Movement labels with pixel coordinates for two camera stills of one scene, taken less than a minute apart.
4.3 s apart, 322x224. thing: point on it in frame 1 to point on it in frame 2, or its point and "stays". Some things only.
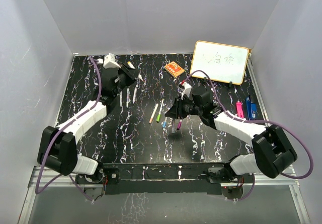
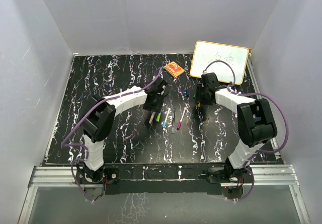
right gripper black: x=176 y=111 to x=199 y=88
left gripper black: x=133 y=73 to x=157 y=108
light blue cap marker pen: x=164 y=123 stays
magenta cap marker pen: x=179 y=125 stays
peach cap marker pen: x=153 y=113 stays
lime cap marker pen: x=159 y=116 stays
